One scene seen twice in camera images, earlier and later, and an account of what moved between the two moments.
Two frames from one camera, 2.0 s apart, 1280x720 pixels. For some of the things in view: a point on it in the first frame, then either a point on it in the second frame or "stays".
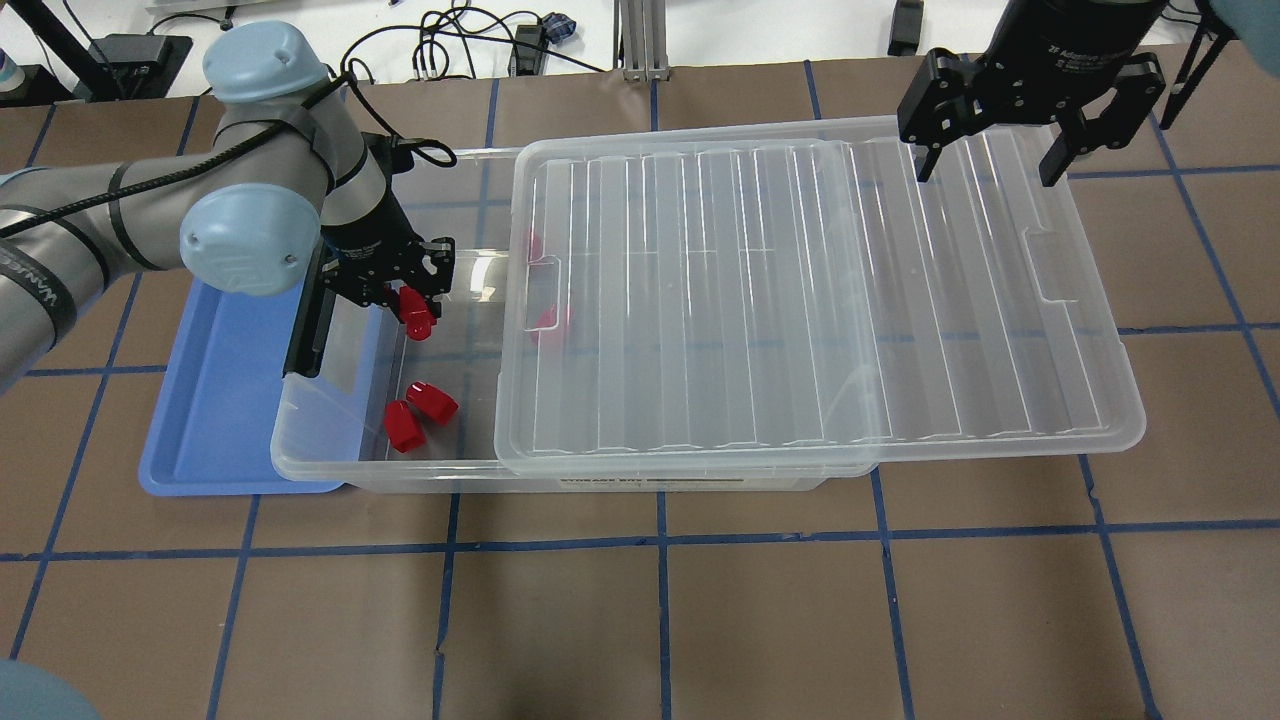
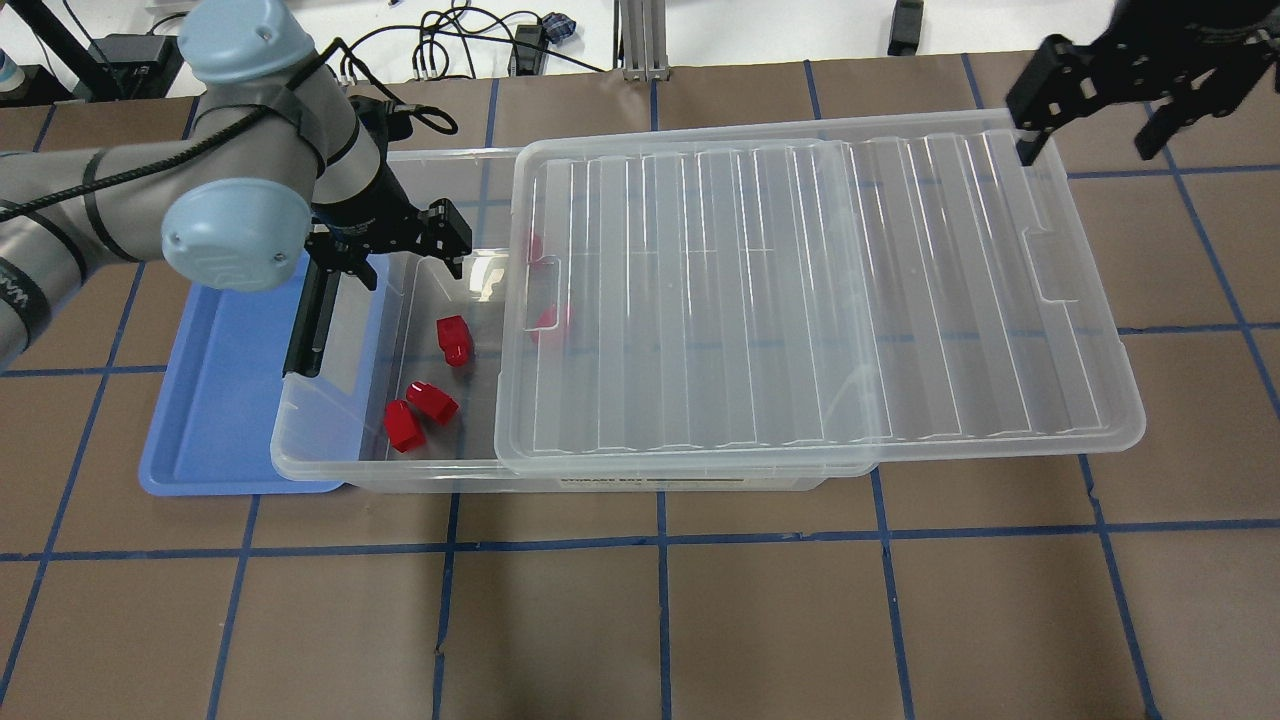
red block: [432, 402] stays
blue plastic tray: [211, 426] stays
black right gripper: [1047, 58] to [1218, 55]
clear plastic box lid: [727, 301] stays
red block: [416, 314] to [454, 339]
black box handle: [310, 334] stays
